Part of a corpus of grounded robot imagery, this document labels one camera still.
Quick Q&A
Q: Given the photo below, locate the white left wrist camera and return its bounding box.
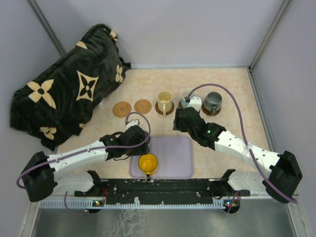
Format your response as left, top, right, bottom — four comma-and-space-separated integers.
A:
125, 119, 140, 129

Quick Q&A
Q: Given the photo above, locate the lavender plastic tray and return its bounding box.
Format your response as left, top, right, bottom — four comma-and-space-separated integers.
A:
129, 136, 194, 180

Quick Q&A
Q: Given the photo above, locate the white perforated cable duct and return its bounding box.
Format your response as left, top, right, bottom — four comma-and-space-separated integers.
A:
39, 199, 235, 210

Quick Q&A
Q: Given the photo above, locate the cream ceramic mug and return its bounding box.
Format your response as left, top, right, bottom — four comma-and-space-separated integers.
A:
158, 91, 172, 111

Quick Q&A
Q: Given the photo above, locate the yellow glass mug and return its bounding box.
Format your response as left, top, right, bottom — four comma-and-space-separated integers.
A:
138, 154, 158, 182

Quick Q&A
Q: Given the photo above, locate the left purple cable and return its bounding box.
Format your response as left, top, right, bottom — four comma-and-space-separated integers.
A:
15, 112, 152, 217

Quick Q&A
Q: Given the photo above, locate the white light blue mug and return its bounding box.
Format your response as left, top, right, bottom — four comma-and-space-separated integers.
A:
181, 89, 192, 108

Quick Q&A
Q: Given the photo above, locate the dark wooden coaster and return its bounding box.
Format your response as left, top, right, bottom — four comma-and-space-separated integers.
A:
178, 100, 184, 109
201, 103, 221, 116
155, 102, 175, 116

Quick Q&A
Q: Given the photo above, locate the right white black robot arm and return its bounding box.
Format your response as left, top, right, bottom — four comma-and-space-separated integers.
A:
173, 107, 303, 203

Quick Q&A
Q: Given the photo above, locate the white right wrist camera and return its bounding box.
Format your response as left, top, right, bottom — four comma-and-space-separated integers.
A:
187, 96, 202, 112

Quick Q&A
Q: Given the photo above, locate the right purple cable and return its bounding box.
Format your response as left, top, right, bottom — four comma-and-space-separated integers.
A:
184, 83, 298, 214

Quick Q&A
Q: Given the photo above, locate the woven rattan coaster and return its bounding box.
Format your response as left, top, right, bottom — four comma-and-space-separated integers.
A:
134, 99, 152, 114
113, 101, 131, 118

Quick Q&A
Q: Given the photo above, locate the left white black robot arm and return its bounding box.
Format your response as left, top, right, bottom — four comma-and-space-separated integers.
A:
21, 125, 150, 202

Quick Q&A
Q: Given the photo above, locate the grey ceramic mug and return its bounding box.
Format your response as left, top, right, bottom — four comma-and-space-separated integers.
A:
204, 91, 222, 114

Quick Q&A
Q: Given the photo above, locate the purple cable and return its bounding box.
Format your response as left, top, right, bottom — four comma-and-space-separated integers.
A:
15, 112, 152, 217
184, 83, 298, 214

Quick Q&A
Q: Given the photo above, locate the black floral plush blanket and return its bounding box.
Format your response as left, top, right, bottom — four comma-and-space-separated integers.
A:
10, 24, 131, 150

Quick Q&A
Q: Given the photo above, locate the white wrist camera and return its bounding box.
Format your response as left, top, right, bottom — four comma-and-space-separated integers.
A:
187, 96, 202, 112
125, 119, 140, 129

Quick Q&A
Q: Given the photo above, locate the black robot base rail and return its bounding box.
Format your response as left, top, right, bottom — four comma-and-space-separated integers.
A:
75, 179, 236, 204

